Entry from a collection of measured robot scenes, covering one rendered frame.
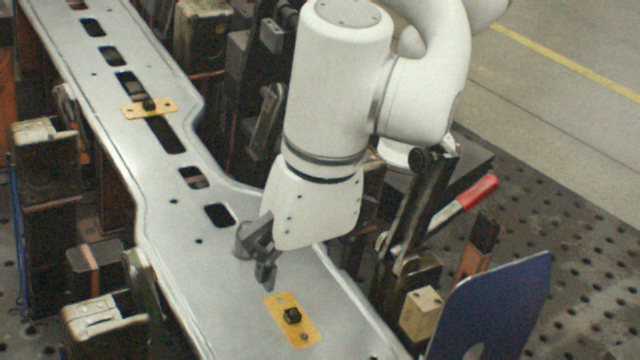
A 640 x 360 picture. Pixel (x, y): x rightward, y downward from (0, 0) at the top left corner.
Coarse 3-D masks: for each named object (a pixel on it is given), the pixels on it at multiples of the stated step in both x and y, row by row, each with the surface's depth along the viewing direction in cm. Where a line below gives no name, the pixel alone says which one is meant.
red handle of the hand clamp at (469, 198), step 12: (480, 180) 100; (492, 180) 99; (468, 192) 100; (480, 192) 99; (456, 204) 100; (468, 204) 99; (444, 216) 99; (456, 216) 100; (432, 228) 99; (396, 252) 99
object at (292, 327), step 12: (264, 300) 98; (276, 300) 99; (288, 300) 99; (276, 312) 97; (288, 312) 96; (300, 312) 97; (288, 324) 96; (300, 324) 96; (312, 324) 96; (288, 336) 94; (312, 336) 95
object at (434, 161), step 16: (448, 144) 92; (416, 160) 90; (432, 160) 91; (448, 160) 90; (416, 176) 94; (432, 176) 93; (448, 176) 92; (416, 192) 96; (432, 192) 92; (400, 208) 97; (416, 208) 96; (432, 208) 94; (400, 224) 98; (416, 224) 95; (400, 240) 100; (416, 240) 97; (384, 256) 100; (400, 256) 98
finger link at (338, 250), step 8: (360, 224) 91; (336, 240) 92; (344, 240) 91; (328, 248) 94; (336, 248) 92; (344, 248) 91; (328, 256) 95; (336, 256) 93; (344, 256) 92; (336, 264) 93; (344, 264) 93
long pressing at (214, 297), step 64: (64, 0) 150; (128, 0) 153; (64, 64) 134; (128, 64) 136; (128, 128) 122; (192, 128) 124; (128, 192) 112; (192, 192) 112; (256, 192) 114; (192, 256) 103; (320, 256) 106; (192, 320) 95; (256, 320) 96; (320, 320) 97; (384, 320) 99
